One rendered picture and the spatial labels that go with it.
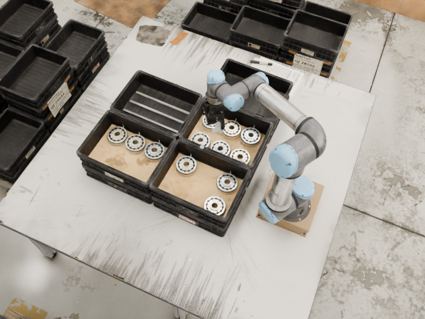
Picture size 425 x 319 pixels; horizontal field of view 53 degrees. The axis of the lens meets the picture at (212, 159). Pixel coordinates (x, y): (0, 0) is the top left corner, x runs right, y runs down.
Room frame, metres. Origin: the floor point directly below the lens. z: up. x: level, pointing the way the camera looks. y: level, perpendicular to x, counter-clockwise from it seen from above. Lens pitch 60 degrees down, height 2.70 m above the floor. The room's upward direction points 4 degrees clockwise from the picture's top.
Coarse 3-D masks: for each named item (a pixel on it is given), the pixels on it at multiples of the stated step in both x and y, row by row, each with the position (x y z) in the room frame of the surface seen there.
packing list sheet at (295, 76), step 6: (258, 60) 1.92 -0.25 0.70; (264, 60) 1.92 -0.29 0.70; (270, 60) 1.93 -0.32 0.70; (252, 66) 1.86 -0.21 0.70; (258, 66) 1.87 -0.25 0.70; (264, 66) 1.87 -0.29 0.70; (270, 66) 1.87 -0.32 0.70; (276, 66) 1.88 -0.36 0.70; (282, 66) 1.88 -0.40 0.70; (270, 72) 1.83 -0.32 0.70; (276, 72) 1.83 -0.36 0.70; (282, 72) 1.83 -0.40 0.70; (288, 72) 1.84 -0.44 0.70; (294, 72) 1.84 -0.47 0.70; (300, 72) 1.84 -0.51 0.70; (288, 78) 1.79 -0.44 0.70; (294, 78) 1.79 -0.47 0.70; (300, 78) 1.79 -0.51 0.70; (294, 84) 1.74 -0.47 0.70; (294, 90) 1.70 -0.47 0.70
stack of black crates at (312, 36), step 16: (304, 16) 2.52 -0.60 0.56; (320, 16) 2.49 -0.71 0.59; (288, 32) 2.38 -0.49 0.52; (304, 32) 2.43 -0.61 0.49; (320, 32) 2.44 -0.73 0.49; (336, 32) 2.43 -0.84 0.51; (288, 48) 2.26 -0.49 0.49; (304, 48) 2.22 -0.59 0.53; (320, 48) 2.18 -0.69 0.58; (336, 48) 2.29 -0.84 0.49; (288, 64) 2.26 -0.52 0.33
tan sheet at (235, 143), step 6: (198, 126) 1.30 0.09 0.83; (192, 132) 1.26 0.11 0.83; (204, 132) 1.26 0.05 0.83; (210, 132) 1.26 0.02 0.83; (216, 132) 1.27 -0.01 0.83; (210, 138) 1.23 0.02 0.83; (216, 138) 1.23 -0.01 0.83; (222, 138) 1.23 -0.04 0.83; (210, 144) 1.19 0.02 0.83; (228, 144) 1.20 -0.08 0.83; (234, 144) 1.20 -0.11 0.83; (240, 144) 1.20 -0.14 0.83; (258, 144) 1.21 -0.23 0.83; (246, 150) 1.17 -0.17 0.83; (252, 150) 1.17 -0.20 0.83; (252, 156) 1.13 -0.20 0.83
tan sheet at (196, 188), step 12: (180, 156) 1.10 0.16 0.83; (204, 168) 1.04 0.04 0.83; (168, 180) 0.96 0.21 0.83; (180, 180) 0.97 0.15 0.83; (192, 180) 0.97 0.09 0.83; (204, 180) 0.98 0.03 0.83; (216, 180) 0.98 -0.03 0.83; (240, 180) 0.99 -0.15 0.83; (180, 192) 0.90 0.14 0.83; (192, 192) 0.91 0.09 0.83; (204, 192) 0.91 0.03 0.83; (216, 192) 0.91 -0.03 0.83; (228, 204) 0.86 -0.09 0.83
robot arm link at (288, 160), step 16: (288, 144) 0.83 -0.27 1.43; (304, 144) 0.83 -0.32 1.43; (272, 160) 0.80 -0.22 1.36; (288, 160) 0.77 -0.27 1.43; (304, 160) 0.78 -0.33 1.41; (288, 176) 0.74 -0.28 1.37; (272, 192) 0.79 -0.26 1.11; (288, 192) 0.77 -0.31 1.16; (272, 208) 0.76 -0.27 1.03; (288, 208) 0.77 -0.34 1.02
